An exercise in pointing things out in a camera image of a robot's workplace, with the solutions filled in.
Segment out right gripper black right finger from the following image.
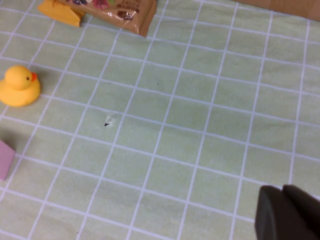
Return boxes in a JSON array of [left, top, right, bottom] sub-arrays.
[[282, 184, 320, 233]]

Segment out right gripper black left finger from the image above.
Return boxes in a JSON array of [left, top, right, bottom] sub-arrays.
[[254, 185, 320, 240]]

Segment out brown printed biscuit pack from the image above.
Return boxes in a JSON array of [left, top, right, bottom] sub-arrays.
[[63, 0, 158, 38]]

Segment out yellow rubber duck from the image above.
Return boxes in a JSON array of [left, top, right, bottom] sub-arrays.
[[0, 64, 42, 108]]

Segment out yellow cracker pack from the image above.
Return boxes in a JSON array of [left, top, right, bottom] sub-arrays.
[[37, 0, 86, 28]]

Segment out large plain cardboard box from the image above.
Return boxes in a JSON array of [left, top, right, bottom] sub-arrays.
[[229, 0, 320, 22]]

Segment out pink foam cube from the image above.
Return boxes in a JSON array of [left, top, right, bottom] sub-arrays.
[[0, 139, 16, 181]]

